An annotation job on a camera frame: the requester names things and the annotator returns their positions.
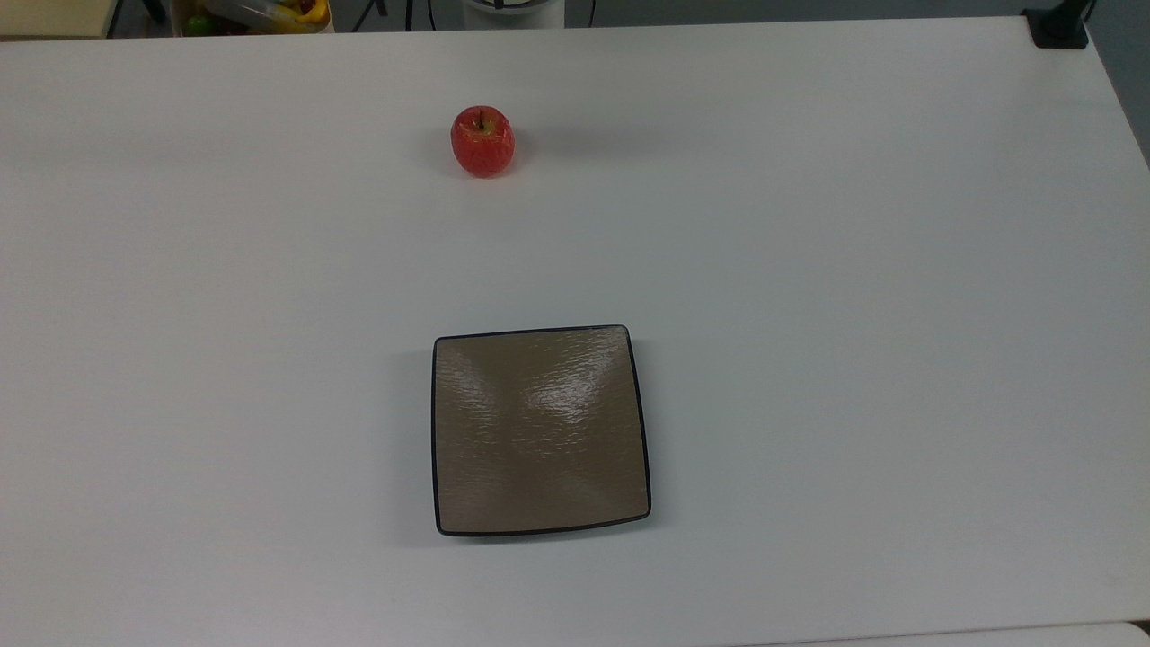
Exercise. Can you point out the red apple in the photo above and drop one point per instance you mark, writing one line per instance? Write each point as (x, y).
(482, 144)

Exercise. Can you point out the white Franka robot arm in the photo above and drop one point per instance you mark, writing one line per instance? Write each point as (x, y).
(514, 18)

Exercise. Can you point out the clear box of toy fruit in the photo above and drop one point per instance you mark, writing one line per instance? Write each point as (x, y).
(256, 16)

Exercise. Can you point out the square brown ceramic plate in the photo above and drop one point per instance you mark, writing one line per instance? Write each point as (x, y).
(539, 431)

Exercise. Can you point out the beige wooden cabinet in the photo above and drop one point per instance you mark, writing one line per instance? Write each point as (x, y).
(54, 16)

